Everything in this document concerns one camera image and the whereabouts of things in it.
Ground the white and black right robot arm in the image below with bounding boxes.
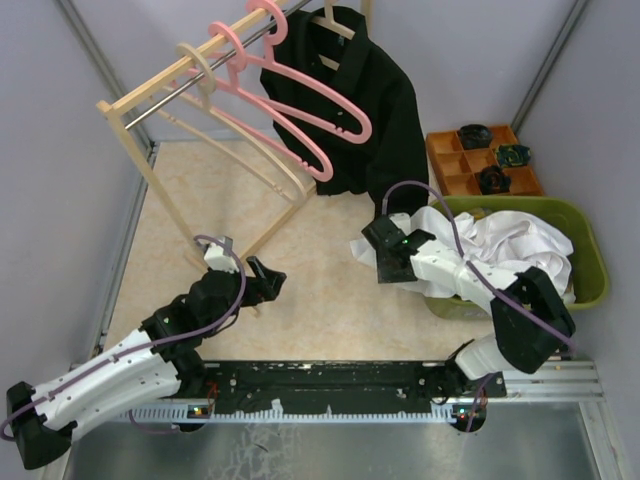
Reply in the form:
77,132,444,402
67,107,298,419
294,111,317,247
362,216,576,396

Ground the black garment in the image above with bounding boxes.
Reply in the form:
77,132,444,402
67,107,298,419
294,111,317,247
259,5,430,221

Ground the beige wooden hanger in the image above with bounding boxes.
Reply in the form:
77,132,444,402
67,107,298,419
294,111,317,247
157,71,308,206

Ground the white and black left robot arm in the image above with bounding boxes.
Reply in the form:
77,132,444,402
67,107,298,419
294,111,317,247
1,256,287,470

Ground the dark rolled sock middle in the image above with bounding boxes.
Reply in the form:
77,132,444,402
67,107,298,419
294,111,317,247
476,165,511,195

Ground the dark rolled sock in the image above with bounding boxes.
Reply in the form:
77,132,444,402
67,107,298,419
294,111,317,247
476,165,511,195
457,124,494,150

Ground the green patterned rolled sock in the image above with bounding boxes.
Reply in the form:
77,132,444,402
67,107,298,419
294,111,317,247
494,144,532,168

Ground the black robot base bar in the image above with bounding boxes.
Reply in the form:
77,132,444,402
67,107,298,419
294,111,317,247
171,361,507,432

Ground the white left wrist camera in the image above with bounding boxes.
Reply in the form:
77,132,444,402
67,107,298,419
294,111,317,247
204,236,239,273

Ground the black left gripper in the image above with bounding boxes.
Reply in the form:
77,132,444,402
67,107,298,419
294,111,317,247
205,255,286,335

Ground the pink plastic hanger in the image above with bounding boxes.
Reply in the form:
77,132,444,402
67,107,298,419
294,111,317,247
176,21,334,182

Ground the green plastic laundry basket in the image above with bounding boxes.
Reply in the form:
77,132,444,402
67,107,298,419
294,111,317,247
445,195,609,314

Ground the dark rolled sock top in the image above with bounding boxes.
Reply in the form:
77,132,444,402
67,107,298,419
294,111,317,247
457,124,494,150

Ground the wooden clothes rack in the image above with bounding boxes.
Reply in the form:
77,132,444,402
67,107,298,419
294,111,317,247
95,0,376,317

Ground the orange compartment tray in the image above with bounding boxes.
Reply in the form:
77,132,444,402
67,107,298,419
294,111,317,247
425,125,544,196

